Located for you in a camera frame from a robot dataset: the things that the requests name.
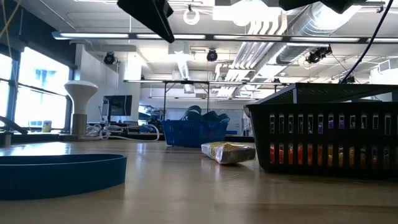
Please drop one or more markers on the plastic-wrapped yellow white pack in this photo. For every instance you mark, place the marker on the plastic-wrapped yellow white pack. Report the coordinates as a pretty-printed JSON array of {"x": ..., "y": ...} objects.
[{"x": 227, "y": 152}]

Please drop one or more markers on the blue plastic basket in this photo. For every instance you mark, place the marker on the blue plastic basket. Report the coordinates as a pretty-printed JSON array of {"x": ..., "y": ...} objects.
[{"x": 186, "y": 132}]

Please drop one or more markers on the overhead light bar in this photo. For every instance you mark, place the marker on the overhead light bar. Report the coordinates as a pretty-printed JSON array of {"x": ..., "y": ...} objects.
[{"x": 93, "y": 35}]

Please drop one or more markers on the large blue plate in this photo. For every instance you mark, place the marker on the large blue plate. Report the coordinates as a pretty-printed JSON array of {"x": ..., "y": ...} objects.
[{"x": 62, "y": 177}]

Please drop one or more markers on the red coil wristband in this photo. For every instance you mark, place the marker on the red coil wristband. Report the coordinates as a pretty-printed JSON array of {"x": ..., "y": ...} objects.
[{"x": 290, "y": 155}]

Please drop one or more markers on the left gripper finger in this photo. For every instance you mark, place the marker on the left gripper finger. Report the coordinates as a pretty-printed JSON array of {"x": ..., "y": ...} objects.
[{"x": 149, "y": 14}]

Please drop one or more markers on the black ceiling camera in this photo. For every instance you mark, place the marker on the black ceiling camera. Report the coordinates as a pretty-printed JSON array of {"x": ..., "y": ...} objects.
[
  {"x": 317, "y": 54},
  {"x": 109, "y": 58},
  {"x": 212, "y": 55}
]

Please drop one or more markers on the black background rack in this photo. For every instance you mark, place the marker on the black background rack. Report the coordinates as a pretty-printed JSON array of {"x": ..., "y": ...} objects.
[{"x": 186, "y": 82}]

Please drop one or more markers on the black aluminium table frame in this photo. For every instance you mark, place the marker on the black aluminium table frame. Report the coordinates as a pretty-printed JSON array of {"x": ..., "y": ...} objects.
[{"x": 40, "y": 137}]

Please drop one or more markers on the black mesh desk riser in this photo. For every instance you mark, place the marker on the black mesh desk riser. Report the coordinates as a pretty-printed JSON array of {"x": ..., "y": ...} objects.
[{"x": 326, "y": 91}]

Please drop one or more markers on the black computer monitor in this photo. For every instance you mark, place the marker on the black computer monitor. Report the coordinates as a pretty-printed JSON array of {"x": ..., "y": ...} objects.
[{"x": 118, "y": 105}]

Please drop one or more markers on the black plastic basket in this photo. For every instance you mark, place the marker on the black plastic basket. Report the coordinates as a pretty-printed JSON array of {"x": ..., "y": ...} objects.
[{"x": 258, "y": 133}]

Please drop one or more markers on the silver ceiling duct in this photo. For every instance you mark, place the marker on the silver ceiling duct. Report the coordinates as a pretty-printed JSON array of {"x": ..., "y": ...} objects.
[{"x": 311, "y": 25}]

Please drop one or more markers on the white mushroom table lamp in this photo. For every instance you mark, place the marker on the white mushroom table lamp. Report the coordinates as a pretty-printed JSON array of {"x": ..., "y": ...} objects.
[{"x": 81, "y": 93}]

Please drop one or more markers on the yellow cup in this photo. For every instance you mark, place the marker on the yellow cup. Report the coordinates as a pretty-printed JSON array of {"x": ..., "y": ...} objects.
[{"x": 46, "y": 127}]

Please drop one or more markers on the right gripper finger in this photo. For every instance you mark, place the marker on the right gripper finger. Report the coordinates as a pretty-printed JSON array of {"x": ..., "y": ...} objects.
[
  {"x": 342, "y": 6},
  {"x": 295, "y": 3}
]

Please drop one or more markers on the purple coil wristband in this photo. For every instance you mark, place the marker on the purple coil wristband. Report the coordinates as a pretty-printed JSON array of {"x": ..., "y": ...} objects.
[{"x": 331, "y": 124}]

